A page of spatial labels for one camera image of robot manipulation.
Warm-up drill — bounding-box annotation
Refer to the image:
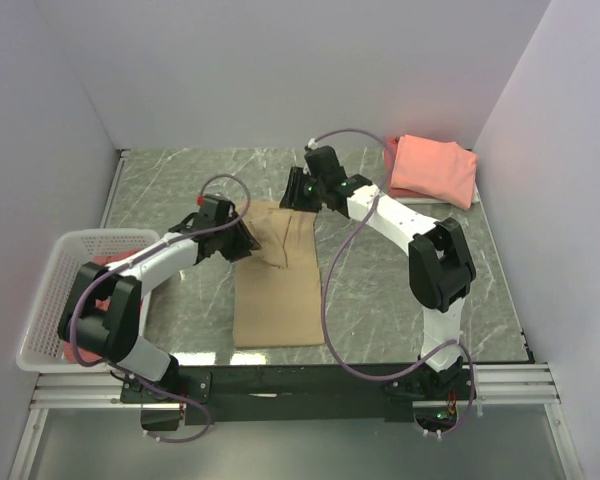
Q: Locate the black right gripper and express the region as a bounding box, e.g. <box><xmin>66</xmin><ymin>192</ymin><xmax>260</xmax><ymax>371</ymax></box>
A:
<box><xmin>278</xmin><ymin>168</ymin><xmax>326</xmax><ymax>215</ymax></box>

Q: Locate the beige t shirt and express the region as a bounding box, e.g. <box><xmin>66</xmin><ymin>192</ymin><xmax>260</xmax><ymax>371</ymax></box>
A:
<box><xmin>233</xmin><ymin>201</ymin><xmax>324</xmax><ymax>349</ymax></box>

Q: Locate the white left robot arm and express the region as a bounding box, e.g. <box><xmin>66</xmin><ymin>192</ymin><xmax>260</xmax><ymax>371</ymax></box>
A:
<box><xmin>57</xmin><ymin>195</ymin><xmax>260</xmax><ymax>402</ymax></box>

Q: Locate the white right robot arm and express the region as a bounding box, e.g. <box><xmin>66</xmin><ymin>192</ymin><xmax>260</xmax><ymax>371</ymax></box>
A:
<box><xmin>280</xmin><ymin>145</ymin><xmax>476</xmax><ymax>399</ymax></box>

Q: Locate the folded salmon pink shirt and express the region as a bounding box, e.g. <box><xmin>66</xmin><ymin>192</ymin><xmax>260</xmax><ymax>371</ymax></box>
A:
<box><xmin>392</xmin><ymin>140</ymin><xmax>478</xmax><ymax>210</ymax></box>

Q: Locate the red shirt in basket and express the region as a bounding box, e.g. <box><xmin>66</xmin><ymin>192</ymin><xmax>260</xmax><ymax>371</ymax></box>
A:
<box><xmin>62</xmin><ymin>249</ymin><xmax>139</xmax><ymax>364</ymax></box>

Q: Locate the black base beam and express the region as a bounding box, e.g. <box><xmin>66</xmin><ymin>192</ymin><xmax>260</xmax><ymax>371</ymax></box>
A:
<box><xmin>119</xmin><ymin>362</ymin><xmax>476</xmax><ymax>431</ymax></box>

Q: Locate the white plastic laundry basket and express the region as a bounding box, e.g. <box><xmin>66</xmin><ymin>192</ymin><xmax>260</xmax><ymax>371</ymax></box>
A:
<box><xmin>16</xmin><ymin>228</ymin><xmax>159</xmax><ymax>374</ymax></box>

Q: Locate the aluminium left side rail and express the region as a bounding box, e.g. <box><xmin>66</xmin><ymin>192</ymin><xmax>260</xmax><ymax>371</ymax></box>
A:
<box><xmin>99</xmin><ymin>149</ymin><xmax>130</xmax><ymax>228</ymax></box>

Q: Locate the aluminium rail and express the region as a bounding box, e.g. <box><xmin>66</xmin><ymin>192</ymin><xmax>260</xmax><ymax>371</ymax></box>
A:
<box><xmin>99</xmin><ymin>149</ymin><xmax>130</xmax><ymax>228</ymax></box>
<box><xmin>30</xmin><ymin>364</ymin><xmax>560</xmax><ymax>409</ymax></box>

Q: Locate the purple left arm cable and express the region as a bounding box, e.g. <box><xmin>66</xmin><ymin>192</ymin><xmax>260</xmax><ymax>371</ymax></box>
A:
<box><xmin>69</xmin><ymin>173</ymin><xmax>251</xmax><ymax>445</ymax></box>

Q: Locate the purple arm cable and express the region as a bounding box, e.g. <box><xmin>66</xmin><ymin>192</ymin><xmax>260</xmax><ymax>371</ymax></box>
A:
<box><xmin>69</xmin><ymin>173</ymin><xmax>251</xmax><ymax>445</ymax></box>
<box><xmin>307</xmin><ymin>128</ymin><xmax>480</xmax><ymax>440</ymax></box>

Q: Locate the aluminium front rail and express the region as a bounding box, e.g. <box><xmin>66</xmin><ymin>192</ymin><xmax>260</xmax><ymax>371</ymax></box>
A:
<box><xmin>30</xmin><ymin>364</ymin><xmax>560</xmax><ymax>409</ymax></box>

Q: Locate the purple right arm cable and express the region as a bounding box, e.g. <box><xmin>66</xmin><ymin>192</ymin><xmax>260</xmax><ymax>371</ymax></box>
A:
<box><xmin>307</xmin><ymin>128</ymin><xmax>480</xmax><ymax>440</ymax></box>

